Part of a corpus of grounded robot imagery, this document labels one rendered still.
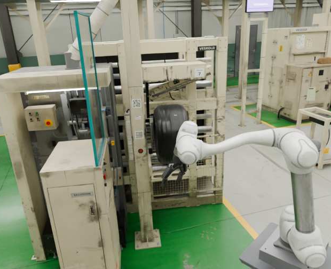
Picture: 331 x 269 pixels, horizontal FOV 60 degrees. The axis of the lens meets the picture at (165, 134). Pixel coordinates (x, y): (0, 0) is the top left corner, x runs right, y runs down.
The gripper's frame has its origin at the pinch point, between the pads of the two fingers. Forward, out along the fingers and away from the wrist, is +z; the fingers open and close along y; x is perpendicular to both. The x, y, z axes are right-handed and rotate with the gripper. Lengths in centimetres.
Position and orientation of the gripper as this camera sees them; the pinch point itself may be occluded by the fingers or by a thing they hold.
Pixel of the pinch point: (171, 183)
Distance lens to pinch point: 176.7
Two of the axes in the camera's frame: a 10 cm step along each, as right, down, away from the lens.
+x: -6.5, -4.8, 5.9
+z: -2.6, 8.7, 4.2
